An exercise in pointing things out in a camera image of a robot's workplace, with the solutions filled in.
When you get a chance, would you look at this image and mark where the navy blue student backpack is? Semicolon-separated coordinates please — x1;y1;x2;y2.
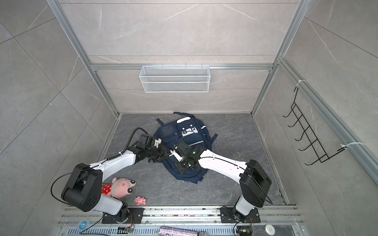
154;112;218;184

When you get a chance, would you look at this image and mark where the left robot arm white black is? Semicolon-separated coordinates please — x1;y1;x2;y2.
50;127;170;216

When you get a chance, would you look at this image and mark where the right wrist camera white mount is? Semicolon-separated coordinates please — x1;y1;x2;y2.
170;150;183;162

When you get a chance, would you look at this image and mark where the white wire mesh basket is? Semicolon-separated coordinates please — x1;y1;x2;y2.
139;65;211;93

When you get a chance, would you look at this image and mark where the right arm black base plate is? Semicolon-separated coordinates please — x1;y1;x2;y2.
219;206;261;224

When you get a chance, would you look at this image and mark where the glittery purple pouch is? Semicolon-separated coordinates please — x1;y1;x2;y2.
158;226;198;236

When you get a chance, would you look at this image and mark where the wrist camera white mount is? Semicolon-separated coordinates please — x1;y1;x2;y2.
154;138;161;148
170;150;183;162

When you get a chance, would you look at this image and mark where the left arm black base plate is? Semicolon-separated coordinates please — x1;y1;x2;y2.
101;207;144;224

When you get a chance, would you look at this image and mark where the black wire hook rack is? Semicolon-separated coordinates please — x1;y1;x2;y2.
282;87;347;166

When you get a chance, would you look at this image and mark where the small pink toy figure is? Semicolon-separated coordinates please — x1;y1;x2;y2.
134;196;147;206

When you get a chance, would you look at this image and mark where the pink plush pig toy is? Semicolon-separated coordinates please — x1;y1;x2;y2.
101;178;136;199

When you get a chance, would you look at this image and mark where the white round button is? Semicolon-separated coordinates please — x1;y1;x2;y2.
264;224;276;236

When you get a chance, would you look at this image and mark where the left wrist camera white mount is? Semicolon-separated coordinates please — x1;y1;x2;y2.
154;138;161;148

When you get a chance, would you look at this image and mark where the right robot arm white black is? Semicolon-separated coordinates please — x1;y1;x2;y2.
171;141;272;223

